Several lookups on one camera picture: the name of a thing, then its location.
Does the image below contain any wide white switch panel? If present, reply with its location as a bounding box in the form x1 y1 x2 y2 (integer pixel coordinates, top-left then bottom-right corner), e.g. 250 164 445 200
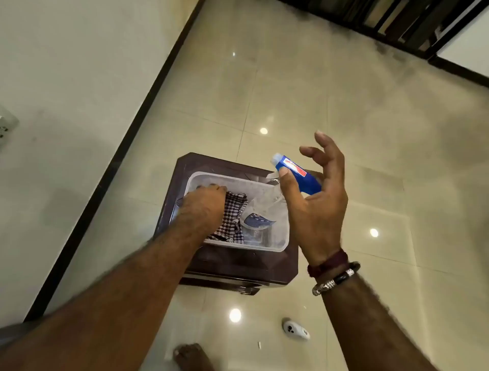
0 106 19 149

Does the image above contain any brown plastic stool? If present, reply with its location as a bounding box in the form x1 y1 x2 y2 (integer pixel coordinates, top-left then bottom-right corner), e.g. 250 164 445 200
153 152 300 296

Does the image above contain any dark metal grille door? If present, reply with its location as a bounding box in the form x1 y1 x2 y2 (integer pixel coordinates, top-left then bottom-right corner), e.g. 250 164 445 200
279 0 489 61

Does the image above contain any white handheld controller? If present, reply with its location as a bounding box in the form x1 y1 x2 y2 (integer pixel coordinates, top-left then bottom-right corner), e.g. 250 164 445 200
282 317 311 342

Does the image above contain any clear plastic container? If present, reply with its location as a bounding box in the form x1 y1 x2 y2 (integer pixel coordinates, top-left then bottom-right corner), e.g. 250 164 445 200
179 171 291 253

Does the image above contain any checkered maroon white cloth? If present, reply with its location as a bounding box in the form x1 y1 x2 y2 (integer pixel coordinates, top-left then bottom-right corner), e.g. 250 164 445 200
207 192 250 245

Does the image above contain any blue-capped spray bottle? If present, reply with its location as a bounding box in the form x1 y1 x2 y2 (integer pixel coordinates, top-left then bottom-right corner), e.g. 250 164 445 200
240 153 323 245

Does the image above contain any maroon thread bracelet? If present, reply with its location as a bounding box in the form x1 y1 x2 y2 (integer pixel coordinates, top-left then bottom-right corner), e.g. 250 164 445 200
307 248 349 279

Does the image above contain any person's right forearm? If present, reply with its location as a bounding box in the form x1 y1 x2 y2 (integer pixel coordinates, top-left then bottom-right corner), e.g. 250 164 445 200
320 273 436 371

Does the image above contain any person's left forearm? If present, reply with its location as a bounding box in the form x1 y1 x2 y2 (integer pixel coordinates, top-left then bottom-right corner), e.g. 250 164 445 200
0 225 203 371

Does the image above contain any person's left hand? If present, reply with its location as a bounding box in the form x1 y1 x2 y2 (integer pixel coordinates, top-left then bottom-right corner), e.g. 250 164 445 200
178 183 229 246

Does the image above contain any black silver bracelet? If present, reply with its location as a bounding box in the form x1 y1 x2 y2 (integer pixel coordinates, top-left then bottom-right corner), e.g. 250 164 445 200
311 261 361 297

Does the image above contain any person's right hand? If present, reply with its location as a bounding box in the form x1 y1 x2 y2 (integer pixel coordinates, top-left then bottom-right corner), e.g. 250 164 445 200
278 130 349 265

